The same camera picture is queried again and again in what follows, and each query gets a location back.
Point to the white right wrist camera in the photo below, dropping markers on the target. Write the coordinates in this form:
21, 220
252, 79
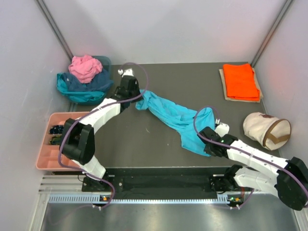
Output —
221, 128

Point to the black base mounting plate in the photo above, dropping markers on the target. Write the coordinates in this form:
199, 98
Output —
163, 182

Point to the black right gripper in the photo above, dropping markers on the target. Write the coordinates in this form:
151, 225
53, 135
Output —
207, 149

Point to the teal t shirt in bin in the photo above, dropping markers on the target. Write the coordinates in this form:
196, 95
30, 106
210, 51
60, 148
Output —
76, 96

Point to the grey slotted cable duct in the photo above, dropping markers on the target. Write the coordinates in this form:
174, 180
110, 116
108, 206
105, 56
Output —
99, 199

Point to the dark hair tie blue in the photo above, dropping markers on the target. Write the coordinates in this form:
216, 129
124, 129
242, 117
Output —
57, 129

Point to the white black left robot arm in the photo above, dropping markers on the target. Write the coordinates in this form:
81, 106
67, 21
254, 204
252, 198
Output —
77, 148

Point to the pink t shirt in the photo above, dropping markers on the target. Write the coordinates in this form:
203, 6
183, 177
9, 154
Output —
85, 68

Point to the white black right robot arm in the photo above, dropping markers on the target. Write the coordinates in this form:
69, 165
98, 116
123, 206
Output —
255, 169

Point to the cream canvas drawstring bag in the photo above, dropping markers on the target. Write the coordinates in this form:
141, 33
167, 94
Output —
271, 132

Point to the pink compartment tray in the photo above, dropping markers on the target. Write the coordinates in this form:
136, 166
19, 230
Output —
48, 155

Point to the dark blue t shirt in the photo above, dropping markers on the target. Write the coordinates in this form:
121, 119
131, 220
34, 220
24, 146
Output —
100, 82

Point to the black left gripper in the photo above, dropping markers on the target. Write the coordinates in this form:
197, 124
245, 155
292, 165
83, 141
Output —
136, 87

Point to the folded orange t shirt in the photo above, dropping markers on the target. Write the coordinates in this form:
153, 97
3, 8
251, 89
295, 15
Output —
240, 82

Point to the light blue t shirt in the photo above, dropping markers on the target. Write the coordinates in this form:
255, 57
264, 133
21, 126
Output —
187, 122

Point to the teal plastic laundry bin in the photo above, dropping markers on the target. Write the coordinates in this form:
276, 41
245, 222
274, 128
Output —
106, 64

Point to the dark hair tie green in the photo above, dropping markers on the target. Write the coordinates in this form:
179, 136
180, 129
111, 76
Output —
56, 140

